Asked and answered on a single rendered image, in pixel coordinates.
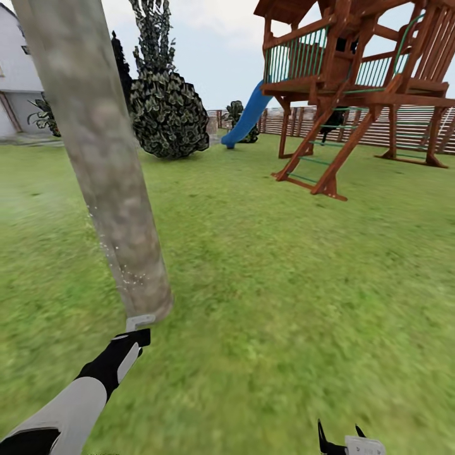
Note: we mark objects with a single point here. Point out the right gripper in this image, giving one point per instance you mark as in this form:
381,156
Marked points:
331,449

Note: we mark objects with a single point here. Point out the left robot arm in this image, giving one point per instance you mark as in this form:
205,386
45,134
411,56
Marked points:
63,426

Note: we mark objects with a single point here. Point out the garden chair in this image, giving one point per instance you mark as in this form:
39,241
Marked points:
212,128

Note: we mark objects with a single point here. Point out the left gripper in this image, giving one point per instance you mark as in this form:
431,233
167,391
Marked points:
143,336

